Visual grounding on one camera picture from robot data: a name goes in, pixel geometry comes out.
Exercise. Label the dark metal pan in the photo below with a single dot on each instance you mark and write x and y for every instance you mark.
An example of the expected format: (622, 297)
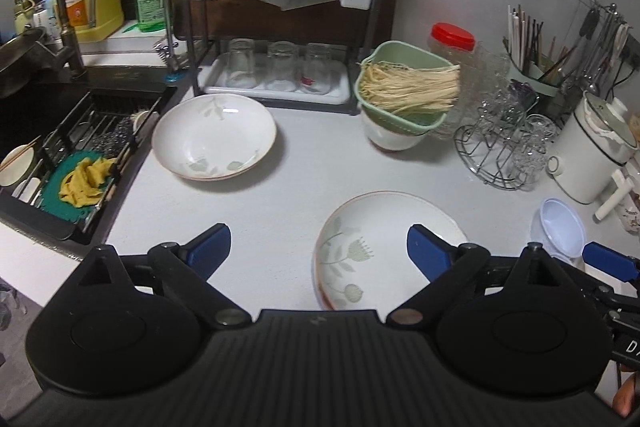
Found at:
(20, 57)

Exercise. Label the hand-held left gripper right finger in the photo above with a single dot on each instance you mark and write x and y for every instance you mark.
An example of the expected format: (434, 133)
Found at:
(429, 249)

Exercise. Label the floral ceramic plate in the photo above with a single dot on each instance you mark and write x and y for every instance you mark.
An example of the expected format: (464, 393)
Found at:
(375, 227)

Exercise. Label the white electric cooking pot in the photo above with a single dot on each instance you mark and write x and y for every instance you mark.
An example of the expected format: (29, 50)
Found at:
(585, 157)

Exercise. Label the curved steel faucet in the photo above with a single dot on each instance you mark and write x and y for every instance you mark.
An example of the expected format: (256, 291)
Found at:
(167, 7)

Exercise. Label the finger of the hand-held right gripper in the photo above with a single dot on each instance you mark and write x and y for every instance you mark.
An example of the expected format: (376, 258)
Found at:
(607, 259)

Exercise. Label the white bowl with brown rim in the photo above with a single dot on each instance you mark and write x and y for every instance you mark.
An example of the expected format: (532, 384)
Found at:
(392, 139)

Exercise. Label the bundle of chopsticks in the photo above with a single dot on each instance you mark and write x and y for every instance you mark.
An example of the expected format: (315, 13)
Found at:
(525, 32)

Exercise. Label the red lid plastic jar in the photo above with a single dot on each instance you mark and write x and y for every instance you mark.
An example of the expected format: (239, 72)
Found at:
(452, 36)

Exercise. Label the small translucent plastic bowl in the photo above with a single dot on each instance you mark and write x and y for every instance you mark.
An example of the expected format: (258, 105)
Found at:
(560, 219)

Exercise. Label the green plastic colander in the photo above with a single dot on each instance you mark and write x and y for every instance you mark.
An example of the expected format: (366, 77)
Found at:
(397, 53)

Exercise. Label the white drip tray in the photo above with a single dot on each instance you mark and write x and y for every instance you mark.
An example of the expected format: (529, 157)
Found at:
(280, 97)

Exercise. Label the floral soup bowl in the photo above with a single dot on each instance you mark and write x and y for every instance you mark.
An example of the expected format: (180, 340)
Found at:
(632, 212)

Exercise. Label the clear drinking glass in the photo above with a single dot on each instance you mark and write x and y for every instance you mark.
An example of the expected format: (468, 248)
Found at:
(282, 64)
(241, 62)

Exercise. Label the yellow dish cloth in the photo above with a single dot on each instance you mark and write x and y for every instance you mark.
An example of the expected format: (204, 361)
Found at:
(85, 182)

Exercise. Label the bowl with chopsticks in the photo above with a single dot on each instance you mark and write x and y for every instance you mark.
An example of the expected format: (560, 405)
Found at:
(20, 167)

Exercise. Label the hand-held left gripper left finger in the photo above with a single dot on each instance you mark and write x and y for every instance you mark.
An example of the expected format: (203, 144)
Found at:
(210, 246)

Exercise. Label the green chopstick holder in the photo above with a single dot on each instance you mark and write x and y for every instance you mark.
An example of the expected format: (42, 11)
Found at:
(530, 79)

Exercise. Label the steel wool scrubber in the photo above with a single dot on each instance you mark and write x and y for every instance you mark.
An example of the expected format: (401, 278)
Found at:
(112, 134)

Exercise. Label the person's right hand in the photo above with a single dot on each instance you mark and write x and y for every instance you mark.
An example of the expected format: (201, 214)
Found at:
(629, 399)

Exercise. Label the dried pale noodles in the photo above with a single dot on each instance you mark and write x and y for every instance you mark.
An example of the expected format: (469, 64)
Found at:
(410, 88)

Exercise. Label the floral shallow ceramic bowl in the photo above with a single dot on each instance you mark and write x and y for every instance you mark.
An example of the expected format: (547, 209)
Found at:
(215, 132)

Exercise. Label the small white bottle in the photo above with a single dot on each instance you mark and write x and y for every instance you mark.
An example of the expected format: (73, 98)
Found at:
(49, 12)

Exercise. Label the black metal dish rack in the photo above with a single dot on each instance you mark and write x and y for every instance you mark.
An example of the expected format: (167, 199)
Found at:
(186, 7)

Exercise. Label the black sink drain rack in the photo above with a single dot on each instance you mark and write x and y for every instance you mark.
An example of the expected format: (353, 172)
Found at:
(75, 117)

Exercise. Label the clear glass with red print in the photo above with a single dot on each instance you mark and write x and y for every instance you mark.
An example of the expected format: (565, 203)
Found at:
(316, 67)

